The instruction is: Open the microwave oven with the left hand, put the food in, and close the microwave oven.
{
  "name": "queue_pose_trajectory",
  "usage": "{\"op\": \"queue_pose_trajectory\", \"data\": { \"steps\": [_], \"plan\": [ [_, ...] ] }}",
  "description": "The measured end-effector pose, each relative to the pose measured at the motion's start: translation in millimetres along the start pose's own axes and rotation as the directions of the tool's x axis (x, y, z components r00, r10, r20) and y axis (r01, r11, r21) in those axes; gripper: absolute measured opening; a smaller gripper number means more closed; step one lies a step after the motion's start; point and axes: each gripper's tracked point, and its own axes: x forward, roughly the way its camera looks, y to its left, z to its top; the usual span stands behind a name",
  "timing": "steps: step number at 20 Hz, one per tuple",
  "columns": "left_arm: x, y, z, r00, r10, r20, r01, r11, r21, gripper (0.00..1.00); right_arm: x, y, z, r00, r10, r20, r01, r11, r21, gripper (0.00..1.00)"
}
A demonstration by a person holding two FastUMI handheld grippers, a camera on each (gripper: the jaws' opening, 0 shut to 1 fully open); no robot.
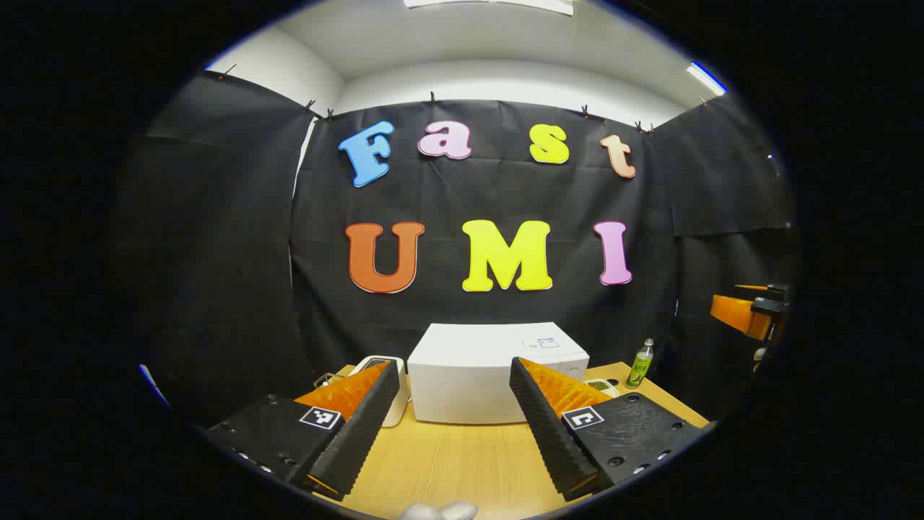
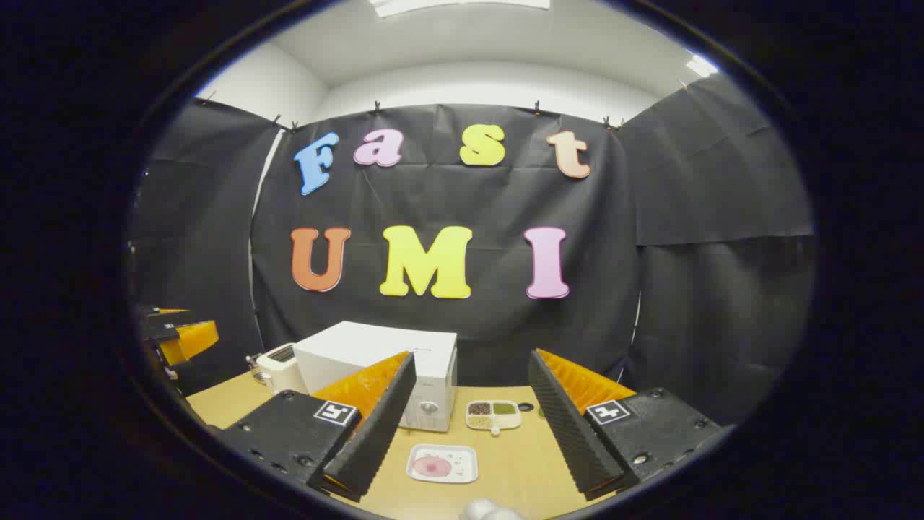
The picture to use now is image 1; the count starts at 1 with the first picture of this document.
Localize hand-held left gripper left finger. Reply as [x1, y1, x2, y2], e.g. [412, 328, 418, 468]
[208, 359, 401, 501]

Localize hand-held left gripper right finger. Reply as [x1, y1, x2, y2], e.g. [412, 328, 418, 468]
[509, 356, 707, 502]

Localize white microwave oven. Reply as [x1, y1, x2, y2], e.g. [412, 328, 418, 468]
[406, 322, 590, 425]

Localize white toaster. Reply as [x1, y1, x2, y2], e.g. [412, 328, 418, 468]
[352, 355, 410, 428]

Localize green label drink bottle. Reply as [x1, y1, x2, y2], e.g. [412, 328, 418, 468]
[625, 338, 655, 389]

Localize ceiling light panel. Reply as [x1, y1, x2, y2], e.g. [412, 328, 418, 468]
[686, 63, 727, 96]
[403, 0, 575, 17]

